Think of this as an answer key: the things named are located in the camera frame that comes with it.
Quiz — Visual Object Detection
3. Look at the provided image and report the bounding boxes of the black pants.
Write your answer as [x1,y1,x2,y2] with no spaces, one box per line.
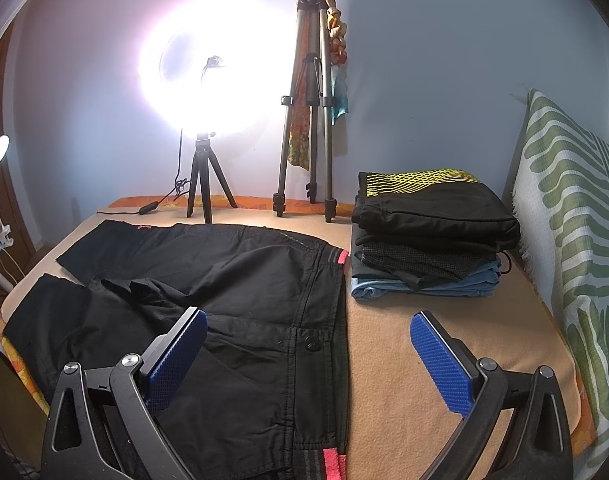
[4,220,349,479]

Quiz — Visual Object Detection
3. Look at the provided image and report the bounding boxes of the tall grey tripod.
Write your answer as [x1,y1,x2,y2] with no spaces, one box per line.
[273,2,337,222]

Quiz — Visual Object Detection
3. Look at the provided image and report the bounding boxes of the light blue folded garment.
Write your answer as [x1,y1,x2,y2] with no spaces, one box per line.
[350,258,502,301]

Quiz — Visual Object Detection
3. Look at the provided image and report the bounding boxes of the colourful scarf on tripod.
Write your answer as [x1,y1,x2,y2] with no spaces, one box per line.
[283,0,349,169]

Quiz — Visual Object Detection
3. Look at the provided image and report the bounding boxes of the black mesh folded garment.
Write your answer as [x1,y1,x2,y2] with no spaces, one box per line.
[355,242,497,282]

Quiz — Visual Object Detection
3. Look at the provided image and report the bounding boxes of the green white patterned pillow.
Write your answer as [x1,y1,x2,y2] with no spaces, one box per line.
[513,89,609,479]

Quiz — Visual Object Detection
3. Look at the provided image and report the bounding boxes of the ring light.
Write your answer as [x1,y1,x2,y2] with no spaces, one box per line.
[137,0,296,138]

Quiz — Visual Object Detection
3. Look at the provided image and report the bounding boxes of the small black tripod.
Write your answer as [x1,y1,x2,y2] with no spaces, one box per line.
[186,134,237,224]

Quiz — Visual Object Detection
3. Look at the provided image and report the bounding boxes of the black yellow folded garment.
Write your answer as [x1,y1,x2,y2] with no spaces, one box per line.
[352,169,520,252]

